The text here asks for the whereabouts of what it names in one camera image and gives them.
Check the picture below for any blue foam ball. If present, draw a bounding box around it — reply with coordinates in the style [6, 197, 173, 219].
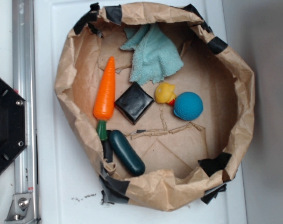
[173, 92, 204, 121]

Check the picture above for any dark green toy cucumber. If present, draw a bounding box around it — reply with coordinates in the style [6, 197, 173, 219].
[108, 130, 146, 176]

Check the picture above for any aluminium extrusion rail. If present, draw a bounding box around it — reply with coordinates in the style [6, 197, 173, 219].
[5, 0, 41, 224]

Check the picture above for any brown paper bag bin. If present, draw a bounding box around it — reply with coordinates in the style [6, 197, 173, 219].
[55, 2, 255, 211]

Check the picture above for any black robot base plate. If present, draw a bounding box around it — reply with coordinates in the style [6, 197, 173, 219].
[0, 78, 27, 175]

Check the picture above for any light blue terry cloth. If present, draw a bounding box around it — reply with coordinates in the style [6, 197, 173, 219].
[120, 23, 184, 85]

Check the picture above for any yellow rubber duck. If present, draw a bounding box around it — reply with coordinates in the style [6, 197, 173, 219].
[155, 82, 177, 106]

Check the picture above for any white tray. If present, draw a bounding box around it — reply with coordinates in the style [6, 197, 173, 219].
[34, 0, 247, 224]

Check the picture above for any orange plastic toy carrot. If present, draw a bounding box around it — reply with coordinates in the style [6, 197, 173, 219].
[93, 56, 115, 140]

